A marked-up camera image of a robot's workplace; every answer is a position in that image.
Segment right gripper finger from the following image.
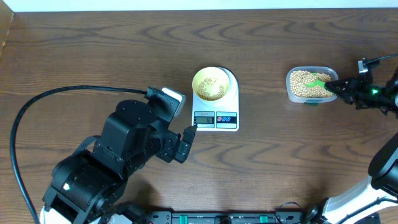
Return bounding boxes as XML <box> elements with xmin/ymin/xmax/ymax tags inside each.
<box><xmin>325</xmin><ymin>78</ymin><xmax>358</xmax><ymax>91</ymax></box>
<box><xmin>325</xmin><ymin>85</ymin><xmax>356</xmax><ymax>105</ymax></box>

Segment green plastic measuring scoop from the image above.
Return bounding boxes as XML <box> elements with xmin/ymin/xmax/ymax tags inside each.
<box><xmin>305</xmin><ymin>73</ymin><xmax>325</xmax><ymax>89</ymax></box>

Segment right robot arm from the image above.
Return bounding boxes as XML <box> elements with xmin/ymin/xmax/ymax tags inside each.
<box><xmin>301</xmin><ymin>72</ymin><xmax>397</xmax><ymax>223</ymax></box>

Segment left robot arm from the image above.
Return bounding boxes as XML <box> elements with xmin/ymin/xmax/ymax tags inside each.
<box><xmin>40</xmin><ymin>88</ymin><xmax>197</xmax><ymax>223</ymax></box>

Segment white digital kitchen scale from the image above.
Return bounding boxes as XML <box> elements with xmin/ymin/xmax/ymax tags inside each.
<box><xmin>192</xmin><ymin>67</ymin><xmax>239</xmax><ymax>132</ymax></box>

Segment soybeans in yellow bowl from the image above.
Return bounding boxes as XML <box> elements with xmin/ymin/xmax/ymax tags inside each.
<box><xmin>197</xmin><ymin>78</ymin><xmax>226</xmax><ymax>101</ymax></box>

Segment yellow plastic bowl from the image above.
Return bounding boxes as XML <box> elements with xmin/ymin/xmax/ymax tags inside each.
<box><xmin>192</xmin><ymin>67</ymin><xmax>229</xmax><ymax>99</ymax></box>

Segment clear plastic bean container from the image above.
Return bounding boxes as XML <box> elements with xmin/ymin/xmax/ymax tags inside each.
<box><xmin>286</xmin><ymin>66</ymin><xmax>338</xmax><ymax>103</ymax></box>

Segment pile of soybeans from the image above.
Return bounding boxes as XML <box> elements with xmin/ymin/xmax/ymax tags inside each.
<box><xmin>290</xmin><ymin>70</ymin><xmax>334</xmax><ymax>98</ymax></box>

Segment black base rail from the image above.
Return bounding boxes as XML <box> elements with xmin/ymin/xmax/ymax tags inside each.
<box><xmin>118</xmin><ymin>201</ymin><xmax>382</xmax><ymax>224</ymax></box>

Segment left black cable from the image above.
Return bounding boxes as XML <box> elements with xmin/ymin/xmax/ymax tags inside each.
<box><xmin>9</xmin><ymin>85</ymin><xmax>162</xmax><ymax>224</ymax></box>

